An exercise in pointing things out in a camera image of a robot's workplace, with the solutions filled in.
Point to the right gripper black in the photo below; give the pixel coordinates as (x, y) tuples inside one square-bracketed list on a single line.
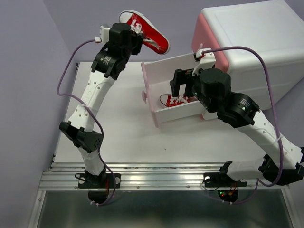
[(182, 77)]

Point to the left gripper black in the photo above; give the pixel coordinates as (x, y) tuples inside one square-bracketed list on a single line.
[(137, 39)]

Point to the drawer pink front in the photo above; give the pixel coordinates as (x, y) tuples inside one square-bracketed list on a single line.
[(204, 35), (157, 76)]

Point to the red sneaker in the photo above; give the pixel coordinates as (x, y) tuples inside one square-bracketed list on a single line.
[(168, 101), (140, 24)]

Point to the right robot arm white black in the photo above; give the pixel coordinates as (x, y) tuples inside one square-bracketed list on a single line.
[(282, 159)]

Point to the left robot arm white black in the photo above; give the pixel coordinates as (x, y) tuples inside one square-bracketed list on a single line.
[(79, 128)]

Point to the white shoe cabinet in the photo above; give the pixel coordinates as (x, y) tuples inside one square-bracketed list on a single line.
[(264, 45)]

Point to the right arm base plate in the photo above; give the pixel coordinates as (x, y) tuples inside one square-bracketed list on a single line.
[(226, 188)]

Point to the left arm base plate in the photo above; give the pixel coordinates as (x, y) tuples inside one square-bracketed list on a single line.
[(100, 188)]

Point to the aluminium mounting rail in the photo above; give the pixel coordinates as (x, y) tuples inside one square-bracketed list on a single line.
[(138, 172)]

